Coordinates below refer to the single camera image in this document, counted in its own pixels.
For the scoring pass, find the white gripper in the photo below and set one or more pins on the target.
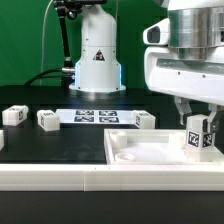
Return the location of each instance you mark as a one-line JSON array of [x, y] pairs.
[[202, 81]]

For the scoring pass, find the white square tabletop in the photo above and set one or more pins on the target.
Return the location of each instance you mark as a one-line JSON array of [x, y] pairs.
[[151, 147]]

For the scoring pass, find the white tag base sheet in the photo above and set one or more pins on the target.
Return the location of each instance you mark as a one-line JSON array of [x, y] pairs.
[[85, 116]]

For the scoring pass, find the white obstacle fence front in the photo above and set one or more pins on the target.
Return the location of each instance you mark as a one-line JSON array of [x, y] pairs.
[[44, 177]]

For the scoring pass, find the white block left edge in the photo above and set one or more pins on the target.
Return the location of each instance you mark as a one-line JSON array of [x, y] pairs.
[[1, 139]]

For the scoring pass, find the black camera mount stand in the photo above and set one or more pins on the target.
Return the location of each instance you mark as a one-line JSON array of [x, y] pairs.
[[70, 9]]

